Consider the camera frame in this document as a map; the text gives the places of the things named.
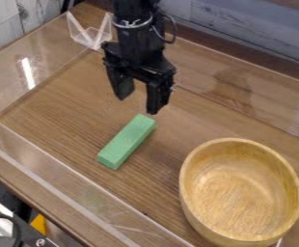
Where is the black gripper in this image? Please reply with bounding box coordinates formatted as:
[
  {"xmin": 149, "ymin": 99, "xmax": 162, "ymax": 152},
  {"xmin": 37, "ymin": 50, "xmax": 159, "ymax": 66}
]
[{"xmin": 102, "ymin": 22, "xmax": 177, "ymax": 115}]

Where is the green rectangular block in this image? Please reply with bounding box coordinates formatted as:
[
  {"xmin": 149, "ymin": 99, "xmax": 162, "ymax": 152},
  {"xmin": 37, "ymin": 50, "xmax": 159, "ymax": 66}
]
[{"xmin": 97, "ymin": 115, "xmax": 157, "ymax": 170}]

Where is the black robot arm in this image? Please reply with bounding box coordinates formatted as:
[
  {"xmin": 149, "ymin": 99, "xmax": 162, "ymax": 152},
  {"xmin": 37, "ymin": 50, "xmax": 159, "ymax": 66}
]
[{"xmin": 101, "ymin": 0, "xmax": 177, "ymax": 115}]

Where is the brown wooden bowl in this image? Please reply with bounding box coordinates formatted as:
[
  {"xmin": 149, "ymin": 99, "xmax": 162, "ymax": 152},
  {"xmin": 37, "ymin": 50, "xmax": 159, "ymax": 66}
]
[{"xmin": 180, "ymin": 138, "xmax": 299, "ymax": 247}]

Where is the yellow and black equipment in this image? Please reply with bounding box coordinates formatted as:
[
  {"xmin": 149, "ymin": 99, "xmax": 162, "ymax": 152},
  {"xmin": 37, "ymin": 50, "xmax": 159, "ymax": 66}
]
[{"xmin": 14, "ymin": 206, "xmax": 61, "ymax": 247}]

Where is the clear acrylic corner bracket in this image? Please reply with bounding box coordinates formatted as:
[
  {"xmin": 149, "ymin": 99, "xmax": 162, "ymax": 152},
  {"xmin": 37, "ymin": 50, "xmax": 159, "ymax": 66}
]
[{"xmin": 66, "ymin": 13, "xmax": 113, "ymax": 51}]

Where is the black cable bottom left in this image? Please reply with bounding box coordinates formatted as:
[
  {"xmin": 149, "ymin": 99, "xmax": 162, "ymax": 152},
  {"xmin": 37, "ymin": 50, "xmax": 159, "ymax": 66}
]
[{"xmin": 0, "ymin": 213, "xmax": 25, "ymax": 247}]

